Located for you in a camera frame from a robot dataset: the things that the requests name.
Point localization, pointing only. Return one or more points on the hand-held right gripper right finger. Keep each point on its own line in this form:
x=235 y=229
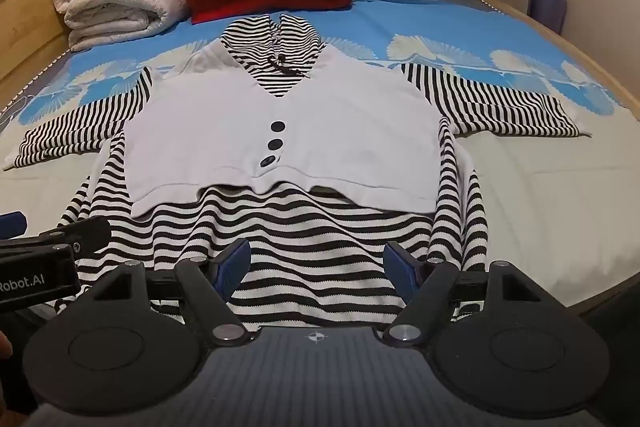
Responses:
x=401 y=267

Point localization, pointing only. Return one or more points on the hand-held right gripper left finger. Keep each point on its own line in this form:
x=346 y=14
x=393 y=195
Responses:
x=234 y=267

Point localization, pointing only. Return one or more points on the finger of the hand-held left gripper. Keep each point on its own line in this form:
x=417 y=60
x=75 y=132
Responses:
x=11 y=223
x=75 y=232

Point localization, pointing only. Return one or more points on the striped sweater with white vest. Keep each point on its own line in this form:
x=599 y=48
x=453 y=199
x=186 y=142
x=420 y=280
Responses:
x=280 y=127

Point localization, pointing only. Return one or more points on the wooden headboard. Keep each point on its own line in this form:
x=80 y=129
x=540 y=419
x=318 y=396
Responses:
x=25 y=7

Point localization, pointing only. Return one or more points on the blue floral bed sheet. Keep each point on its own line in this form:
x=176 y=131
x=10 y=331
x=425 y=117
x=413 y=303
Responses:
x=500 y=27

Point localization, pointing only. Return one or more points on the purple flat bag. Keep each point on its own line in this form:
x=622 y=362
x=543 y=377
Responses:
x=547 y=4

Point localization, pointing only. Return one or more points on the wooden bed frame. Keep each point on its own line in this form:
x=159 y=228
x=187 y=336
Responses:
x=590 y=57

